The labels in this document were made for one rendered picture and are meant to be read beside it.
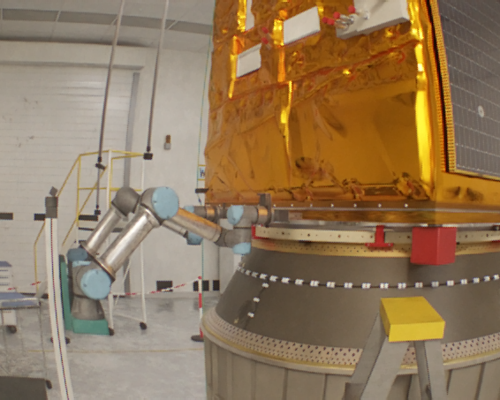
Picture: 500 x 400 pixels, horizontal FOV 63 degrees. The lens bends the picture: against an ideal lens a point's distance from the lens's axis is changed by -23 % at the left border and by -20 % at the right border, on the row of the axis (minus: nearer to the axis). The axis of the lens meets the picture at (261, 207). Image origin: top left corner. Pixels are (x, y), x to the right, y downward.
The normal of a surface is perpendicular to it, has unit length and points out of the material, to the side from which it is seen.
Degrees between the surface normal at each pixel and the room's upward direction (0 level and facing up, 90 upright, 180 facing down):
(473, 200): 93
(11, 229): 90
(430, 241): 90
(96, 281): 95
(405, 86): 100
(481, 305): 62
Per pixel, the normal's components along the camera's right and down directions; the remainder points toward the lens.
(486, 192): 0.52, 0.01
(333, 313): -0.43, -0.48
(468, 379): 0.14, 0.00
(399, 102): -0.83, -0.10
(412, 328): -0.17, -0.01
